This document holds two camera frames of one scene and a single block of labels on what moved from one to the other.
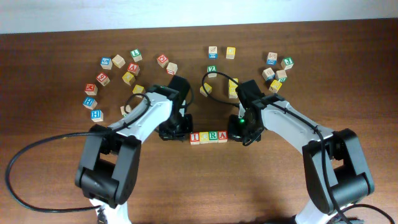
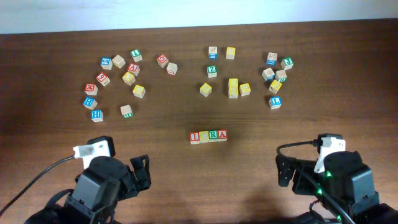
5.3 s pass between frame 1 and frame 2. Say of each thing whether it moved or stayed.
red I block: stayed
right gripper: moved
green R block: stayed
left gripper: moved
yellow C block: stayed
